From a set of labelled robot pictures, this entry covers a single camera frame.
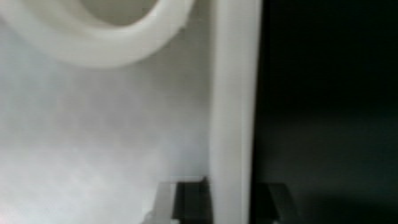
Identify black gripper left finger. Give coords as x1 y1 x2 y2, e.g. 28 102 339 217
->
151 178 212 224

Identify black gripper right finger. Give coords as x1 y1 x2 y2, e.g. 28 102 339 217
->
254 183 302 224

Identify white desk top tray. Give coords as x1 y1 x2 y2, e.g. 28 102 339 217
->
0 0 261 224

